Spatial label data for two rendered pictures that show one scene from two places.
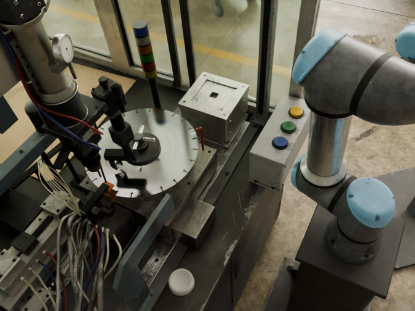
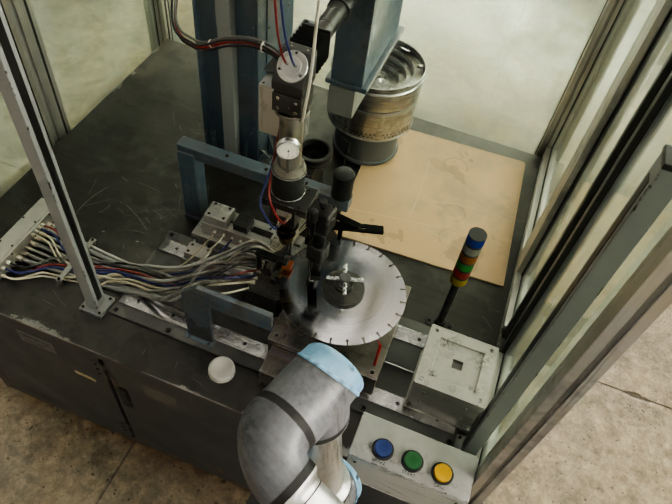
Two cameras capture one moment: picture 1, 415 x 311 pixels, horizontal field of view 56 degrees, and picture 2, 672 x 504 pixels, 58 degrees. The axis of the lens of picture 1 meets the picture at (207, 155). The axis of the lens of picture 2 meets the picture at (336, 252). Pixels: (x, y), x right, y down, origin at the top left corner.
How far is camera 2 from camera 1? 0.90 m
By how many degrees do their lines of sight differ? 43
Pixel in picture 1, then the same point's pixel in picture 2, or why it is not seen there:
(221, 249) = not seen: hidden behind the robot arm
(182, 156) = (335, 330)
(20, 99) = (442, 178)
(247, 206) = not seen: hidden behind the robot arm
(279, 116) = (431, 449)
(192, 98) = (446, 340)
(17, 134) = (391, 190)
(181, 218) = (282, 354)
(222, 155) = (390, 399)
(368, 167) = not seen: outside the picture
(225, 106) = (437, 379)
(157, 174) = (308, 308)
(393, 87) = (250, 417)
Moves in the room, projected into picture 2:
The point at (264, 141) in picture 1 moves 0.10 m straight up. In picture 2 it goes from (383, 429) to (390, 411)
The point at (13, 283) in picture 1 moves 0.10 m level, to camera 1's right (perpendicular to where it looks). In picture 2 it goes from (209, 227) to (212, 253)
